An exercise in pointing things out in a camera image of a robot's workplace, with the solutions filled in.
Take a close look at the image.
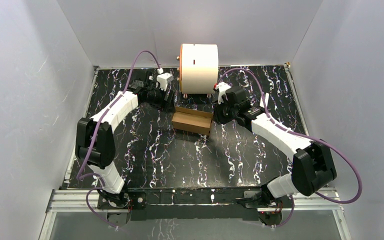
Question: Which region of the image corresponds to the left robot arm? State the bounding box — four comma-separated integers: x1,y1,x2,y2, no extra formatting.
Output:
75,68,175,208

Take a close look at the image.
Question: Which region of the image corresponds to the small white plastic clip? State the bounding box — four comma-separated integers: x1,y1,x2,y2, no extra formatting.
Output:
259,93,270,108

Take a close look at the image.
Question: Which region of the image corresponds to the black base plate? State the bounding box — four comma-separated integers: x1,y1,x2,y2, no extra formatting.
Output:
97,188,294,229

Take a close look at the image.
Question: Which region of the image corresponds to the brown cardboard box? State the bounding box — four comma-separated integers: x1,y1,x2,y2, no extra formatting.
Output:
171,106,214,136

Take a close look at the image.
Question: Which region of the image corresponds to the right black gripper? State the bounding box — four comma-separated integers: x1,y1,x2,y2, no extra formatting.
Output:
211,96,238,125

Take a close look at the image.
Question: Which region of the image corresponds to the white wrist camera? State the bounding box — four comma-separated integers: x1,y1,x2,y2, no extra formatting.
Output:
156,68,174,91
213,82,231,105

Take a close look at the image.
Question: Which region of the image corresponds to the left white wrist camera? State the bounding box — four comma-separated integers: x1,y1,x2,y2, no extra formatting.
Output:
156,68,174,91

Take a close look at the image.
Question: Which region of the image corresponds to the white cylindrical drum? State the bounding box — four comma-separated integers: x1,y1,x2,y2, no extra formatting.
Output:
179,43,219,96

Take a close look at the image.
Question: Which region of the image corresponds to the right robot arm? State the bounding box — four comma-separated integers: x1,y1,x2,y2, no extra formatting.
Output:
212,82,337,207

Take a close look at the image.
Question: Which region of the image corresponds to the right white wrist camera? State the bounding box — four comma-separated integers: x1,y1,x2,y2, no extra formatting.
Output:
213,82,231,105

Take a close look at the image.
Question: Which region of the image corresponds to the aluminium frame rail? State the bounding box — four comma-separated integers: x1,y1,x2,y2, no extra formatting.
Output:
39,187,351,240

